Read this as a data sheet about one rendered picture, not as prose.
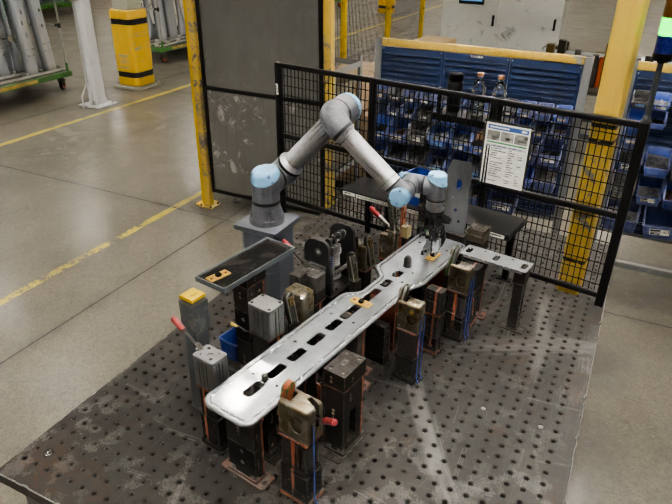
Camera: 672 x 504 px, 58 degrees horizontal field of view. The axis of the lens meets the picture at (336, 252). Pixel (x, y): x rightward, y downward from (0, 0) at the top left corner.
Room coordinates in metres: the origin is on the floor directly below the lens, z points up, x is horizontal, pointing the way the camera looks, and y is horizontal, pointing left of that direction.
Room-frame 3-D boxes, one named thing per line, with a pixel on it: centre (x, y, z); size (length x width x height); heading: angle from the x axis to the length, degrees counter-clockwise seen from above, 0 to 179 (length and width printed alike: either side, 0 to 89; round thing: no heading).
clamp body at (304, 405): (1.29, 0.09, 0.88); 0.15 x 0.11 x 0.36; 55
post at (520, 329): (2.17, -0.76, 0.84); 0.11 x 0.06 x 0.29; 55
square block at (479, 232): (2.41, -0.63, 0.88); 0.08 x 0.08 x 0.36; 55
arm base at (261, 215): (2.36, 0.30, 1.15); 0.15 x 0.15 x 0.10
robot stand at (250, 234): (2.36, 0.30, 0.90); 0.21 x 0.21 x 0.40; 64
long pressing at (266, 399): (1.86, -0.09, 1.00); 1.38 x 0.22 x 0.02; 145
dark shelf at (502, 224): (2.73, -0.45, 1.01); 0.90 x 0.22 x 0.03; 55
